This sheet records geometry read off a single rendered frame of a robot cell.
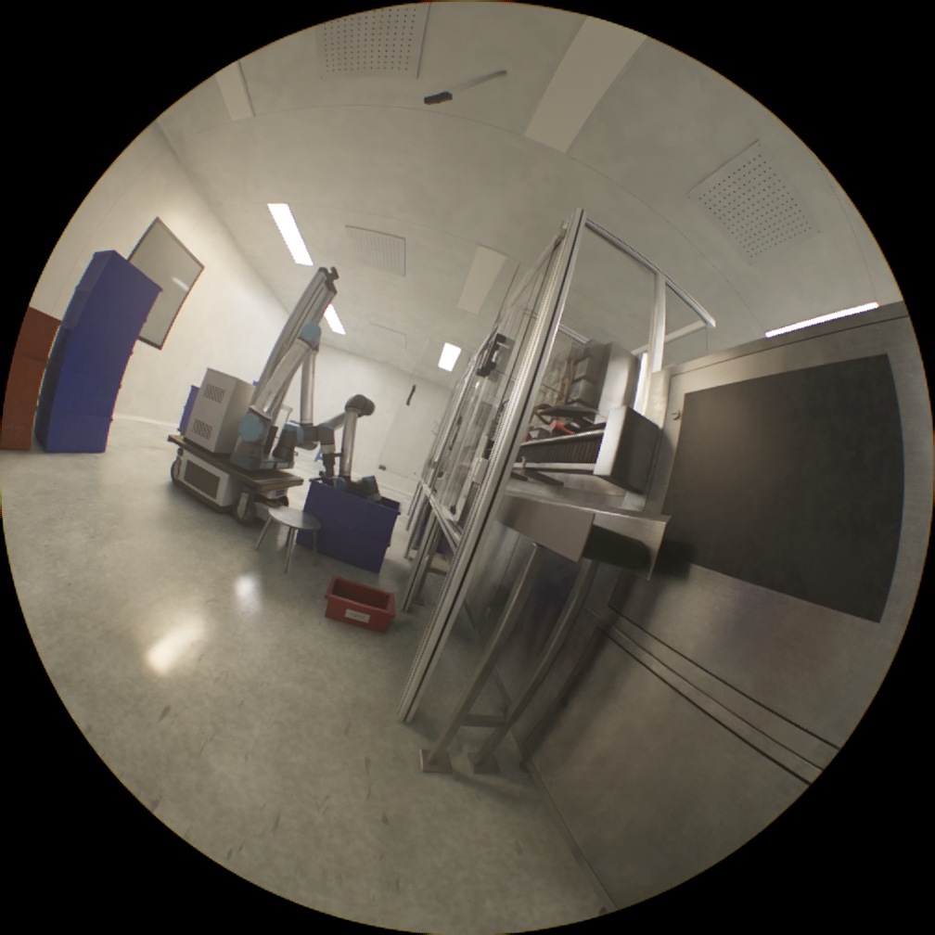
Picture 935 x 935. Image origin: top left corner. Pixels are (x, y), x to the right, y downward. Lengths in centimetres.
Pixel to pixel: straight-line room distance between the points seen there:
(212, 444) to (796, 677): 236
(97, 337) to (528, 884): 289
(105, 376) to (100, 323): 37
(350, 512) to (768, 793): 192
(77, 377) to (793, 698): 285
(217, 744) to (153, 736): 16
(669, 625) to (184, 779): 98
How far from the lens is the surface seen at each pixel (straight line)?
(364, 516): 177
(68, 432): 249
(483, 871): 81
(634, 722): 61
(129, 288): 249
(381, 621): 128
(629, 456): 63
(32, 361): 233
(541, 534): 51
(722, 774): 54
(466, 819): 85
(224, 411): 204
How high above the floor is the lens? 74
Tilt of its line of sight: 3 degrees up
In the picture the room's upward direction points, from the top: 20 degrees clockwise
